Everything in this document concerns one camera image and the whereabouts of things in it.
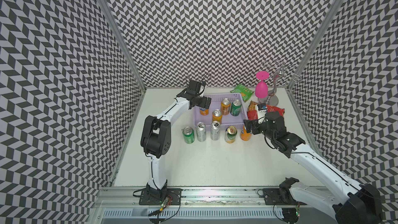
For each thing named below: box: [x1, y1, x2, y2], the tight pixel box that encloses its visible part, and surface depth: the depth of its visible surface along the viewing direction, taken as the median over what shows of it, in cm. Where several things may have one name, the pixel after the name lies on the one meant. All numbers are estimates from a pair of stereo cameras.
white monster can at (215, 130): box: [210, 120, 222, 142], surface depth 85 cm
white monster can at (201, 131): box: [195, 121, 207, 143], surface depth 85 cm
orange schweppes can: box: [211, 108, 223, 125], surface depth 94 cm
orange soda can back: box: [220, 98, 232, 116], surface depth 100 cm
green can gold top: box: [224, 125, 238, 144], surface depth 86 cm
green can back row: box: [230, 99, 243, 117], surface depth 98 cm
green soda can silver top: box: [182, 126, 196, 145], surface depth 86 cm
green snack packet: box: [230, 83, 255, 103], surface depth 114 cm
